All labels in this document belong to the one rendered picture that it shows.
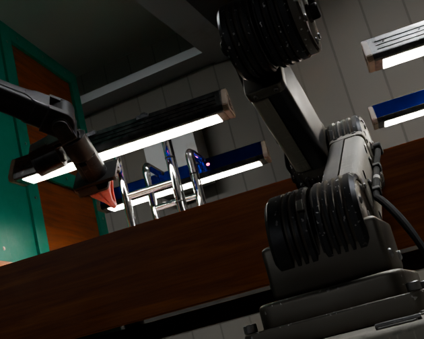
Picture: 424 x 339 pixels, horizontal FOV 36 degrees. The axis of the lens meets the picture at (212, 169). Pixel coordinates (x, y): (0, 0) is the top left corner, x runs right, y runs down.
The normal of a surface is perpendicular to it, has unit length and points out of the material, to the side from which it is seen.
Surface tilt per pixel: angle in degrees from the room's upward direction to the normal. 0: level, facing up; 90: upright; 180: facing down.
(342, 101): 90
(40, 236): 90
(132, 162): 90
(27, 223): 90
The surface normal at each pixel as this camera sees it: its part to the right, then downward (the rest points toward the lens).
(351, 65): -0.39, -0.15
